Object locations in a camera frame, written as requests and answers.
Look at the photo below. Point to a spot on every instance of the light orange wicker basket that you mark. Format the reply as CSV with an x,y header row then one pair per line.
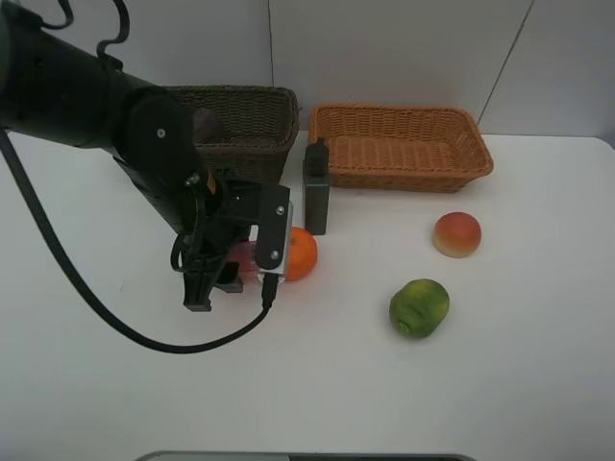
x,y
418,149

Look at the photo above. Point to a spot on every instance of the orange mandarin fruit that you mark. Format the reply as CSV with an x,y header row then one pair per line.
x,y
303,254

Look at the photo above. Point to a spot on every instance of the red yellow peach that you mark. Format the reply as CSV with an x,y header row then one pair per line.
x,y
457,234

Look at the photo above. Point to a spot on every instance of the translucent purple plastic cup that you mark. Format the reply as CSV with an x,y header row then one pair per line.
x,y
207,127

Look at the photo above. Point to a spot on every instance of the pink lotion bottle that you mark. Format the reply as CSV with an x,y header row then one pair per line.
x,y
244,254

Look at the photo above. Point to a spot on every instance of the dark grey pump bottle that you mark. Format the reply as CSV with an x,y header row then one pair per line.
x,y
316,187

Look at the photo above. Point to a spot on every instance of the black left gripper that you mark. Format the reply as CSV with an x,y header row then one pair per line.
x,y
223,219

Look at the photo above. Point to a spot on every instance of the dark brown wicker basket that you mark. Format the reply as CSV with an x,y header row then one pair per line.
x,y
259,123

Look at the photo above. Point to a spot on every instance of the green citrus fruit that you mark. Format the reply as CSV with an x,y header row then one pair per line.
x,y
418,308

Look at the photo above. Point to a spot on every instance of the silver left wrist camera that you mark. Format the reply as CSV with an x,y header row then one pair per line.
x,y
274,228

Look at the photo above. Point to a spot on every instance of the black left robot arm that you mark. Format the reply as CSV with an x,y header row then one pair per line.
x,y
55,91

